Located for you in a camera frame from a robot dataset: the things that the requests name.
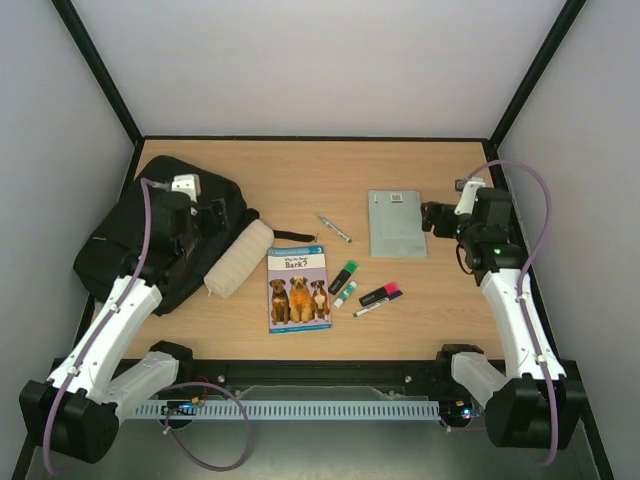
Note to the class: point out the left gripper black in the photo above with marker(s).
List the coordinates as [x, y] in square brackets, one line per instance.
[217, 218]

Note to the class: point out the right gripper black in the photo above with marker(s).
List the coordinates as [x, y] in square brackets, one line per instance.
[439, 220]

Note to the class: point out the black student backpack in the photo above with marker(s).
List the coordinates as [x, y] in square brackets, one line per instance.
[125, 235]

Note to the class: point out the cream fabric pencil case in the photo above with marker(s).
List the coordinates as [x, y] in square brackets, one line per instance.
[240, 260]

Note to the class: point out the dog picture book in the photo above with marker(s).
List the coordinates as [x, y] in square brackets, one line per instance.
[298, 298]

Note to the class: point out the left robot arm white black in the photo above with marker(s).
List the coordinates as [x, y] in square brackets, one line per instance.
[77, 411]

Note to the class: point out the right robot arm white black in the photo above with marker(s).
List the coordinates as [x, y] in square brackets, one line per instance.
[533, 402]

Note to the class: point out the grey notebook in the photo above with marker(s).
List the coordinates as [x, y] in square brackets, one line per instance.
[395, 224]

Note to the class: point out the blue capped marker pen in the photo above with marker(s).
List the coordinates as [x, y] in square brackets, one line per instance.
[377, 304]

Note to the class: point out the pink highlighter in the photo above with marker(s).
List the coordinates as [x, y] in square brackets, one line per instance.
[378, 294]

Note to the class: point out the silver pen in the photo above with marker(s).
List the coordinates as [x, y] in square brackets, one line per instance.
[334, 228]

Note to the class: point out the green highlighter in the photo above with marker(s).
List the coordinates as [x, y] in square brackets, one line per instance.
[343, 276]

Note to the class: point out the white glue stick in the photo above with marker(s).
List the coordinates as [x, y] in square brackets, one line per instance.
[345, 294]

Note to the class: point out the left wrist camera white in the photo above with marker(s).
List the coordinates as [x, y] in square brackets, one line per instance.
[188, 184]

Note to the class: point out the black frame rail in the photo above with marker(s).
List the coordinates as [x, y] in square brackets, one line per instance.
[433, 378]

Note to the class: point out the light blue cable duct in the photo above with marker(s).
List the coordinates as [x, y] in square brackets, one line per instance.
[268, 410]

